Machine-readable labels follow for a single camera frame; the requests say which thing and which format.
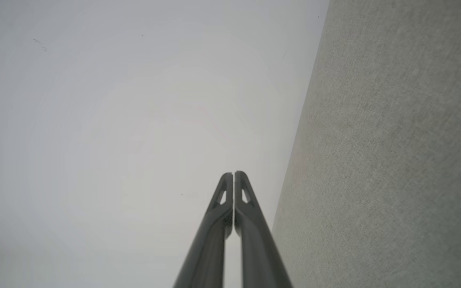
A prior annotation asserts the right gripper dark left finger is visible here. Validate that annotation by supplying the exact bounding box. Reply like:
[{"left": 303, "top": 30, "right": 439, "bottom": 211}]
[{"left": 173, "top": 172, "right": 234, "bottom": 288}]

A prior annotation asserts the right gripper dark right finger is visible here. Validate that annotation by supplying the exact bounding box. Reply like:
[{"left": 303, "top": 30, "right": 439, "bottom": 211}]
[{"left": 235, "top": 171, "right": 293, "bottom": 288}]

